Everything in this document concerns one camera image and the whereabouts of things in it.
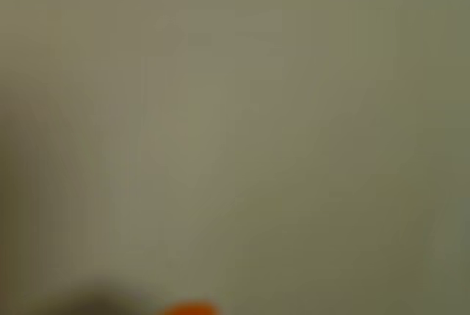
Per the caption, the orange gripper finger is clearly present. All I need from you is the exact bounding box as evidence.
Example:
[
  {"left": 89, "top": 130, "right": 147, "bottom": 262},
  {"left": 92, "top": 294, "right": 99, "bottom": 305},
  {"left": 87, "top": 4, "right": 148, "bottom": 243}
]
[{"left": 158, "top": 300, "right": 221, "bottom": 315}]

